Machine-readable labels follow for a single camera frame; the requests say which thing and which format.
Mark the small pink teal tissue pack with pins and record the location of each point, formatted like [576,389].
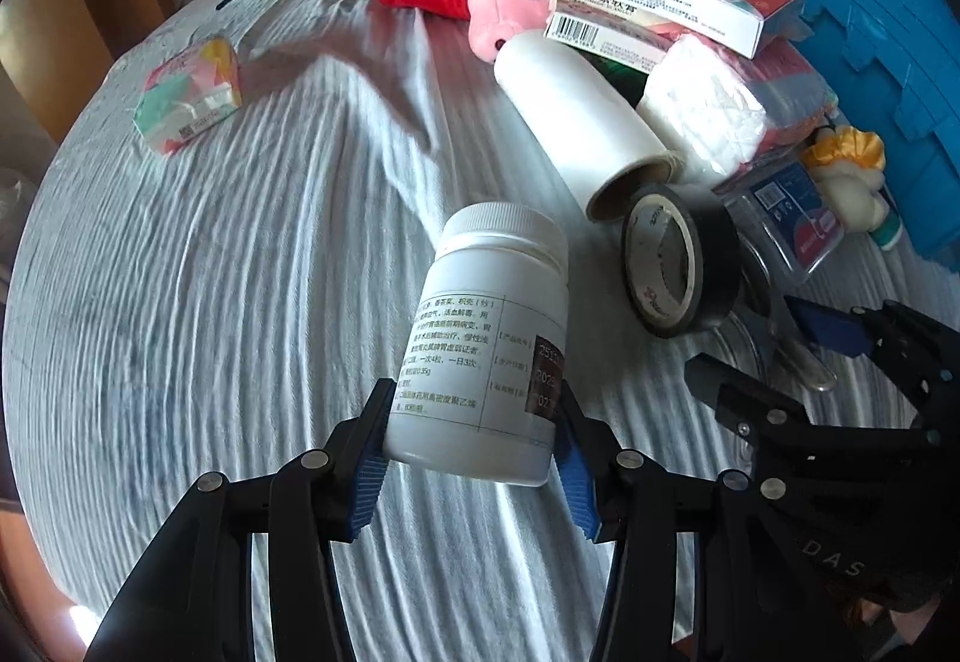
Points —
[187,99]

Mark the yellow white plush toy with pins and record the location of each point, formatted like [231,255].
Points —
[847,182]

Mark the white teal red medicine box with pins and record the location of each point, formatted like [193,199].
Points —
[705,2]

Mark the white plastic film roll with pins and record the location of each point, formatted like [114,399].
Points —
[570,114]

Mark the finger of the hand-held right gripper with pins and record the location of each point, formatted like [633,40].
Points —
[724,392]
[825,332]

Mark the white medicine bottle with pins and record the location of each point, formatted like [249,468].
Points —
[487,347]

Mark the red white tissue pack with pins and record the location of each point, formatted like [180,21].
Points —
[791,95]

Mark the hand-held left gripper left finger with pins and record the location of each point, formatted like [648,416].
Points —
[367,482]

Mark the black tape roll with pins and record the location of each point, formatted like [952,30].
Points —
[712,234]

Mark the white bottle green label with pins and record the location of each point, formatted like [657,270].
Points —
[889,231]

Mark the white barcode medicine box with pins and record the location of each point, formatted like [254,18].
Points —
[607,37]

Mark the clear box blue red label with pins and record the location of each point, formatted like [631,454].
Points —
[787,219]

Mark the blue plastic crate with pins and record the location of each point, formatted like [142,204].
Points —
[885,69]

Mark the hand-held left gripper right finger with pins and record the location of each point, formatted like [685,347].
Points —
[574,474]

